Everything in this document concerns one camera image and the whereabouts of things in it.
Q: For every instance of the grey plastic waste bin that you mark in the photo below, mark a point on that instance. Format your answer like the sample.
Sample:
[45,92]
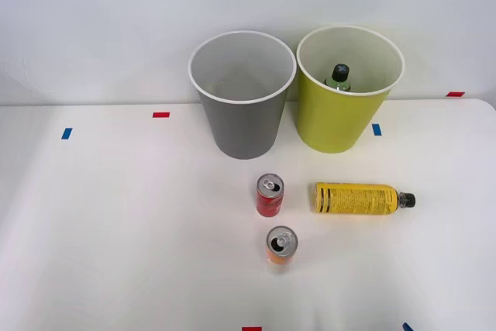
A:
[242,129]

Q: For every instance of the red drink can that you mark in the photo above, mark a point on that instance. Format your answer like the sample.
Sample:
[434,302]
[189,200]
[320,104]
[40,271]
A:
[269,201]

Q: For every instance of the yellow-green plastic waste bin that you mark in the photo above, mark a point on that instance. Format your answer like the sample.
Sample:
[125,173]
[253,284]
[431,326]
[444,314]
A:
[333,121]

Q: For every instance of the orange drink can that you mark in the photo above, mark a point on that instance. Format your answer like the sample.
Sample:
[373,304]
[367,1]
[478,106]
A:
[280,249]

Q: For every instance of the green bottle with black cap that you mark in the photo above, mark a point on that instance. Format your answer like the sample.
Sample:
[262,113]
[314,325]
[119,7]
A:
[340,77]

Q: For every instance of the yellow bottle with black cap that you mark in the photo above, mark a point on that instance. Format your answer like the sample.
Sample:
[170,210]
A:
[356,199]

